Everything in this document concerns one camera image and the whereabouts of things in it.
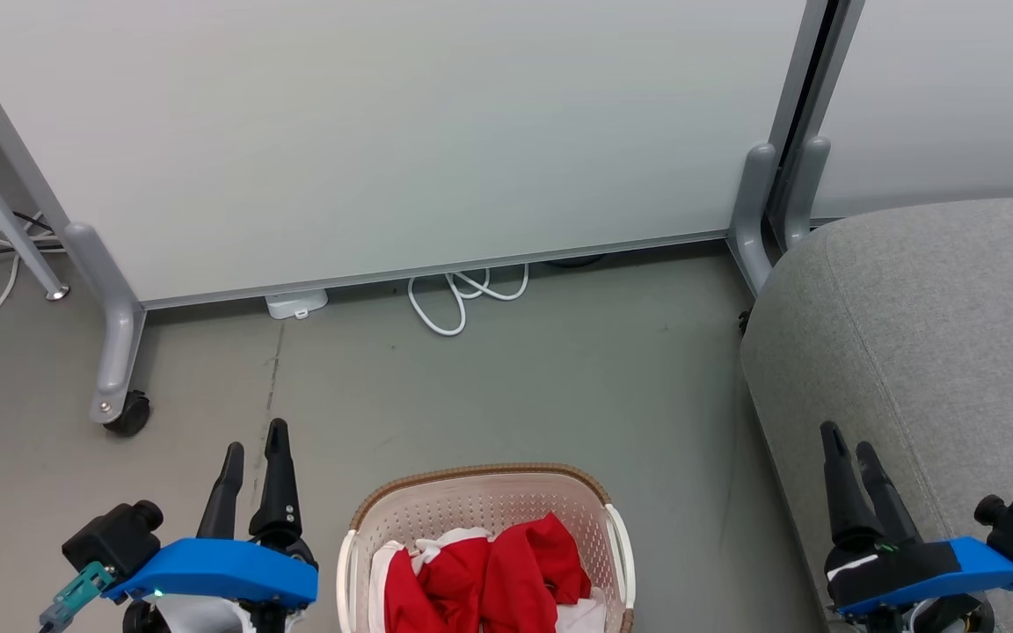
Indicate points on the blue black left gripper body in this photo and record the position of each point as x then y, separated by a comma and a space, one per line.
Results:
216, 570

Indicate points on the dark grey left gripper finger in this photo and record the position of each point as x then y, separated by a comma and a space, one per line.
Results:
223, 501
278, 492

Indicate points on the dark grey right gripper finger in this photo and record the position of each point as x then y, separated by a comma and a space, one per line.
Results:
889, 501
845, 501

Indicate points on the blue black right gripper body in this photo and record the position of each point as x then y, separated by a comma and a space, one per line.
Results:
920, 571

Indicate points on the red and white clothes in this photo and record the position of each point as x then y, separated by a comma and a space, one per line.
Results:
515, 580

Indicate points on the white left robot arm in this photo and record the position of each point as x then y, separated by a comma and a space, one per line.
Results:
199, 615

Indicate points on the grey fabric sofa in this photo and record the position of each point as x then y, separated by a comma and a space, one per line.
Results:
955, 334

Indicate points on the black caster wheel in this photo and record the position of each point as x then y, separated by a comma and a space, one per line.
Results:
130, 415

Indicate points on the white power adapter box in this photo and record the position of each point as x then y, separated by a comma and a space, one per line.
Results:
295, 303

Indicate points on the cream perforated laundry basket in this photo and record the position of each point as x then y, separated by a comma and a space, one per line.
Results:
471, 508

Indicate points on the small black caster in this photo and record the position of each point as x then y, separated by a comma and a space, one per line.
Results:
745, 323

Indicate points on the grey partition foot with caster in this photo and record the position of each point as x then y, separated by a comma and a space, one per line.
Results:
115, 325

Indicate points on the large white partition panel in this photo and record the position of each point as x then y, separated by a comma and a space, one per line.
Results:
401, 132

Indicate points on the narrow white partition panel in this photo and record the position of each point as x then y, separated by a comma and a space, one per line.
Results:
946, 97

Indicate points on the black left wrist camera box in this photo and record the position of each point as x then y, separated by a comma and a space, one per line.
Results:
112, 538

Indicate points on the teal left camera connector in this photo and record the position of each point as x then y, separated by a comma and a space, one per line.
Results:
76, 596

